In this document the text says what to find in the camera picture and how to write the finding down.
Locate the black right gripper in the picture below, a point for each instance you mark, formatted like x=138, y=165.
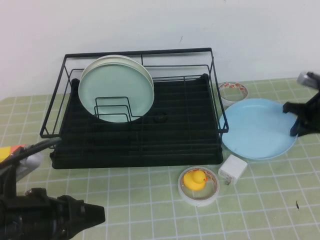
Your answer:
x=310, y=117

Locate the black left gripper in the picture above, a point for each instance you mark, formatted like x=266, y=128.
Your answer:
x=37, y=215

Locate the light blue round plate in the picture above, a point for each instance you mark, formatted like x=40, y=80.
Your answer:
x=255, y=130

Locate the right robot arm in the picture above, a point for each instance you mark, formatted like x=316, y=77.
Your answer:
x=303, y=78

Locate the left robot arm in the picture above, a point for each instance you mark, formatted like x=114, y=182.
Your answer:
x=30, y=162

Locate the mint green round plate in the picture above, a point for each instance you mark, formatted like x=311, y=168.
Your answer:
x=112, y=85

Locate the cream round plate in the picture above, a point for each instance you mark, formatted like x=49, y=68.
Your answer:
x=117, y=58

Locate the black plastic drip tray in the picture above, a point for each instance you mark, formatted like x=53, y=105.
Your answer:
x=125, y=163

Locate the small white tape roll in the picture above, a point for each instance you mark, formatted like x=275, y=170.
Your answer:
x=226, y=100

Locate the white power adapter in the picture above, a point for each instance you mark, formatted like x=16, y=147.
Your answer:
x=232, y=167

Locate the green checked tablecloth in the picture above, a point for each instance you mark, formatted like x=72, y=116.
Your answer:
x=175, y=220

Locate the large white tape roll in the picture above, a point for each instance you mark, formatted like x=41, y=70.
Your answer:
x=197, y=202

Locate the yellow rubber duck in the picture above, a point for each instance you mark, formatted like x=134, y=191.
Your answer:
x=193, y=182

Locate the yellow cube block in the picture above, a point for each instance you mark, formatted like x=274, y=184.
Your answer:
x=3, y=153

